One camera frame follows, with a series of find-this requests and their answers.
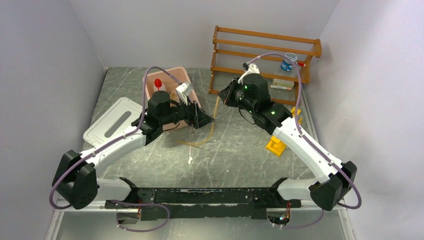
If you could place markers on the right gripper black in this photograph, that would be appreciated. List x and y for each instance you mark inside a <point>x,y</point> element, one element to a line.
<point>224,93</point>

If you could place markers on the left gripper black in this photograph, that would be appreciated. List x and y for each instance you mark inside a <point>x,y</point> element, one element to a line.
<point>197,118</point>

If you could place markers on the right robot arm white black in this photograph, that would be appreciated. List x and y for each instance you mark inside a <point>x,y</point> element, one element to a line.
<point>333,178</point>

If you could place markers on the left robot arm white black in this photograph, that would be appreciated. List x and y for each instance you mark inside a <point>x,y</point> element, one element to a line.
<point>76,176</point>

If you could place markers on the pink plastic bin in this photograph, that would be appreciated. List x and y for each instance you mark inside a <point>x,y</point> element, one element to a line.
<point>179,73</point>

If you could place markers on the red cap wash bottle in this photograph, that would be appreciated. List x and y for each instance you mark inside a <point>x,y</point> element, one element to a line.
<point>159,90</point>

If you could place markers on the blue white jar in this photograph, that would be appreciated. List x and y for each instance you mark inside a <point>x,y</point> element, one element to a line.
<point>287,63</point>

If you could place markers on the wooden shelf rack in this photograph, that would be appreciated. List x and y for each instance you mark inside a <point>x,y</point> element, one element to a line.
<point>233,47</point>

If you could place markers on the white bin lid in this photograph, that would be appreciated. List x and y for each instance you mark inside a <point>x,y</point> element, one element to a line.
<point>113,122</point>

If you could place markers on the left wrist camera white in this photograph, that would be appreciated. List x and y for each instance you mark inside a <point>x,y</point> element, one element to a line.
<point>183,91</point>

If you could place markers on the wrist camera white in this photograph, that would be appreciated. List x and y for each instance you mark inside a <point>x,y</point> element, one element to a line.
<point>251,68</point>
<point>183,91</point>

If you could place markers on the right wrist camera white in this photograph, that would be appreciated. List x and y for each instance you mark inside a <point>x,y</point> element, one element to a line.
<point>251,68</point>

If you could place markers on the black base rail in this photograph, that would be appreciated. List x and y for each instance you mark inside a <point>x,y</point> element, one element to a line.
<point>191,203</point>

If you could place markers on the aluminium frame rail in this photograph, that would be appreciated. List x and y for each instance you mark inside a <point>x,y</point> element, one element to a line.
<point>95,222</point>

